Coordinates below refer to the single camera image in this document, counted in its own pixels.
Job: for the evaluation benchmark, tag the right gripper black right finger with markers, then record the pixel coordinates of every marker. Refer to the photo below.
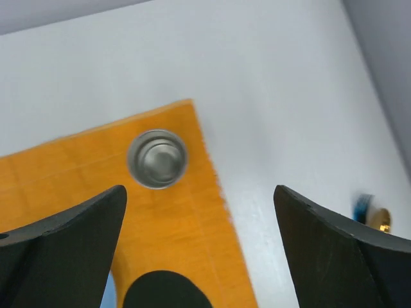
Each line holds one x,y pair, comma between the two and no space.
335,261

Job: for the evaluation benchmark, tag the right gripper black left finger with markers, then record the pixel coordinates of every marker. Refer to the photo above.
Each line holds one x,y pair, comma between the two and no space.
63,260

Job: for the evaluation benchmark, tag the blue plastic plate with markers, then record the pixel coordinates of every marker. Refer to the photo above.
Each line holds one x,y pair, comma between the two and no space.
109,299

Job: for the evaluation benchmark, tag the blue metallic fork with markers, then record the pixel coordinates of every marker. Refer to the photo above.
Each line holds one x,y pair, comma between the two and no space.
363,208

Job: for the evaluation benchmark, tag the orange cartoon mouse placemat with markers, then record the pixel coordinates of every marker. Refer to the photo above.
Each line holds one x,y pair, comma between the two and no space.
185,228

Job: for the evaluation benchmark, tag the paper cup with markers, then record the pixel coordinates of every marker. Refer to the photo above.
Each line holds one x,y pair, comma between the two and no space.
157,159

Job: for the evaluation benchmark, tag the gold spoon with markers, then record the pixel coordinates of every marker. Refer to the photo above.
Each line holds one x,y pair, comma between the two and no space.
381,220

